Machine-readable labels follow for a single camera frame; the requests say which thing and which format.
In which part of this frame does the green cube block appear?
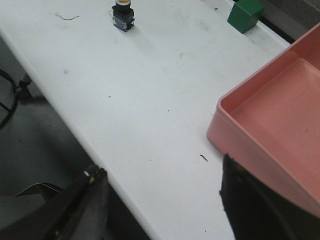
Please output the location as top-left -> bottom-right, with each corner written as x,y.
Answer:
227,0 -> 265,34

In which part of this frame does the yellow push button switch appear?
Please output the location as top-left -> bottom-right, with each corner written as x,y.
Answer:
112,0 -> 135,32

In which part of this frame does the table leg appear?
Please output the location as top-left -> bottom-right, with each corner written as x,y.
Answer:
16,73 -> 32,100

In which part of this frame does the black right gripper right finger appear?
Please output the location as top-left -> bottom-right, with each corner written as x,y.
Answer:
219,154 -> 320,240

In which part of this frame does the black floor cable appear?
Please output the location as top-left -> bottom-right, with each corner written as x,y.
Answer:
0,69 -> 20,128

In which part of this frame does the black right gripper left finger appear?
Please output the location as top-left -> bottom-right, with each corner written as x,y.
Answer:
0,165 -> 108,240

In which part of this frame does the pink plastic bin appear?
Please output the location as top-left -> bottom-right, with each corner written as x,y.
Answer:
206,25 -> 320,217

